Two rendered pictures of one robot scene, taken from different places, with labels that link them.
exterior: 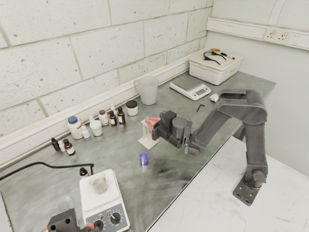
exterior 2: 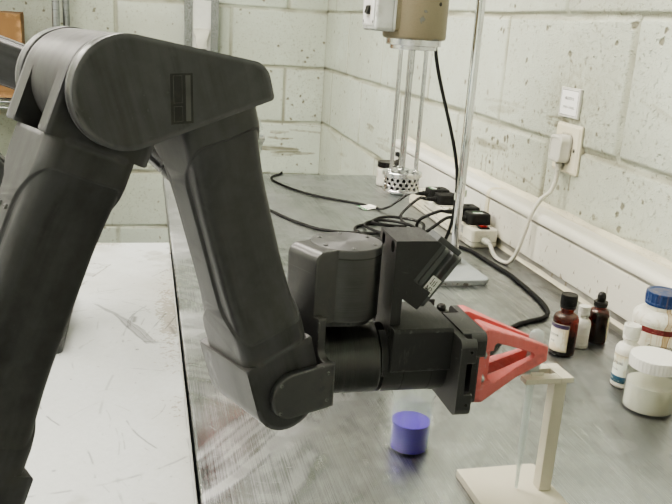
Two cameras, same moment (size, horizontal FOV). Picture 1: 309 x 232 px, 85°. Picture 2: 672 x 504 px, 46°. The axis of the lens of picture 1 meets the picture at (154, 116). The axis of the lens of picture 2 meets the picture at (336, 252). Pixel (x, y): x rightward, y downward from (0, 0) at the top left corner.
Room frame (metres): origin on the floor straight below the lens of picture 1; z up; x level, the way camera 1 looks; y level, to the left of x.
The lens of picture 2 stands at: (0.76, -0.61, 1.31)
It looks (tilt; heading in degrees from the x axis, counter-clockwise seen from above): 16 degrees down; 121
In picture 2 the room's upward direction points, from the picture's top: 4 degrees clockwise
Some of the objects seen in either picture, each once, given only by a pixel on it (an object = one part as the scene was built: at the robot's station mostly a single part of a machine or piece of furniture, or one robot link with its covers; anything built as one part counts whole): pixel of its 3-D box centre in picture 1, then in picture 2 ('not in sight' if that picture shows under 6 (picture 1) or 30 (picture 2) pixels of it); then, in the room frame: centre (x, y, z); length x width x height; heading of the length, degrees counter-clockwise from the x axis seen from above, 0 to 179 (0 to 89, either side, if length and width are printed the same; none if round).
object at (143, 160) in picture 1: (143, 157); (411, 420); (0.46, 0.05, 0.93); 0.04 x 0.04 x 0.06
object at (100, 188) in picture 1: (98, 183); not in sight; (0.29, 0.19, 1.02); 0.06 x 0.05 x 0.08; 130
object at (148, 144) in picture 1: (148, 132); (521, 434); (0.58, 0.03, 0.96); 0.08 x 0.08 x 0.13; 46
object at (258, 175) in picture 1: (258, 168); not in sight; (0.36, -0.39, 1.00); 0.09 x 0.06 x 0.06; 161
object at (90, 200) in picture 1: (99, 188); not in sight; (0.29, 0.19, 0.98); 0.12 x 0.12 x 0.01; 24
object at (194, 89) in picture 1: (190, 87); not in sight; (1.09, -0.26, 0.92); 0.26 x 0.19 x 0.05; 39
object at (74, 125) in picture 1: (75, 127); (656, 334); (0.63, 0.40, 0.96); 0.06 x 0.06 x 0.11
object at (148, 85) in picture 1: (146, 90); not in sight; (0.95, 0.05, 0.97); 0.18 x 0.13 x 0.15; 68
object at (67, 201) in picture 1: (66, 204); not in sight; (0.27, 0.32, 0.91); 0.06 x 0.06 x 0.02
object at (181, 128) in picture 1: (186, 135); (307, 315); (0.45, -0.12, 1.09); 0.12 x 0.09 x 0.12; 71
